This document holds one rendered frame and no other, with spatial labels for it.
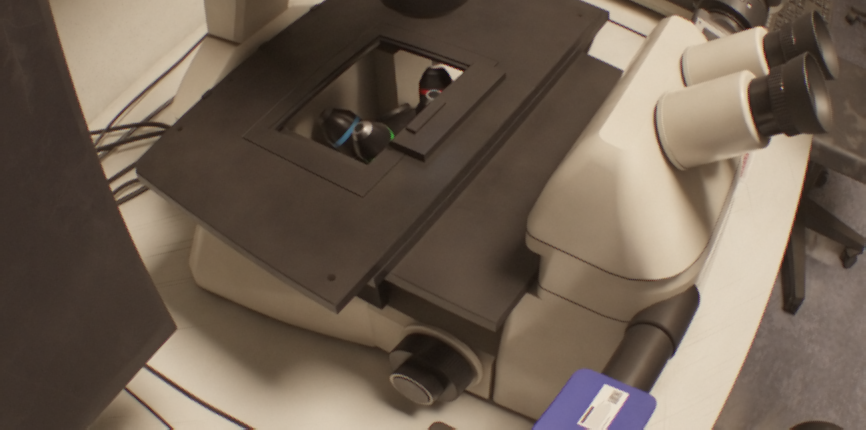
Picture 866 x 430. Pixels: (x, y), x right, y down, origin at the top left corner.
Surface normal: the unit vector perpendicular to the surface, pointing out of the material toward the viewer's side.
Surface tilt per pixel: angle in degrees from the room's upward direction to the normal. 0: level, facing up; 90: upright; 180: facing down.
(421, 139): 0
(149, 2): 90
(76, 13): 90
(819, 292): 0
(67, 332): 86
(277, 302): 80
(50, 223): 86
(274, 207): 0
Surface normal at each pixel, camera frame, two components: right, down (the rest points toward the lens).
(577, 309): -0.58, 0.61
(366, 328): -0.29, 0.70
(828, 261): -0.07, -0.70
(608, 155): -0.46, -0.06
